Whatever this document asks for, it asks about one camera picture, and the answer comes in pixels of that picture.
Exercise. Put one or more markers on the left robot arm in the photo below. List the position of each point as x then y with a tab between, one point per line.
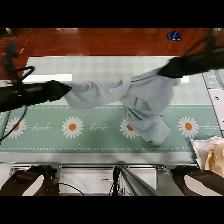
20	95

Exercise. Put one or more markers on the silver frame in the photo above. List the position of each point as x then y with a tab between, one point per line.
140	183

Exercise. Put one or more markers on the blue round object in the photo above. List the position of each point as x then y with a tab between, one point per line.
174	35

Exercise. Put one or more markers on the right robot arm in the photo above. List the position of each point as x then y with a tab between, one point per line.
196	61

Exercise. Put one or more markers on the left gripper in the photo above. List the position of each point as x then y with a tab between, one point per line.
58	90

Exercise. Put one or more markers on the light grey garment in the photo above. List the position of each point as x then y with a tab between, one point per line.
146	96

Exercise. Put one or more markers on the beige garment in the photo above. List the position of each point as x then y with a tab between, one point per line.
216	160

